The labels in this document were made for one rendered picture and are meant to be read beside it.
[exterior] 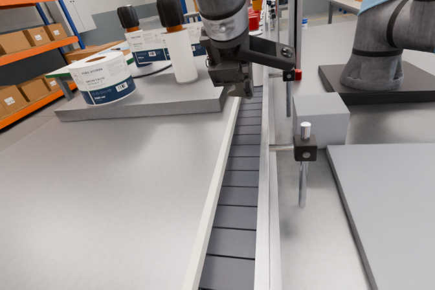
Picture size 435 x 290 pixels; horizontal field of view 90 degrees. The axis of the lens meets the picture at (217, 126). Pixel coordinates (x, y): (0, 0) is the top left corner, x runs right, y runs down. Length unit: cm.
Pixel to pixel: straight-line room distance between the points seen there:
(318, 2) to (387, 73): 785
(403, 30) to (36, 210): 89
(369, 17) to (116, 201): 73
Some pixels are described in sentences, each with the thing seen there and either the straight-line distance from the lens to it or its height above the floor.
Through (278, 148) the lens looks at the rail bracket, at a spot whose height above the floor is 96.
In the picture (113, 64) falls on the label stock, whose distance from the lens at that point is 90.
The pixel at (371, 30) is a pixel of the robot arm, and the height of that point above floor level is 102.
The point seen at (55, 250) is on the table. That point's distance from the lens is 53.
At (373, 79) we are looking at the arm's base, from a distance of 72.
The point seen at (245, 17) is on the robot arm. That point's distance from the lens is 38.
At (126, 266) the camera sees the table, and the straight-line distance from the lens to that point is 43.
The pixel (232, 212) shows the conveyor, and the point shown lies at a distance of 35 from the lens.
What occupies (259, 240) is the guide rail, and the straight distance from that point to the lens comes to 23.
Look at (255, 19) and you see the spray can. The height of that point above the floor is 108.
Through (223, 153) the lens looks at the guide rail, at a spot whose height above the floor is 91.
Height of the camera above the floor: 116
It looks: 31 degrees down
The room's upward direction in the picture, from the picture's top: 12 degrees counter-clockwise
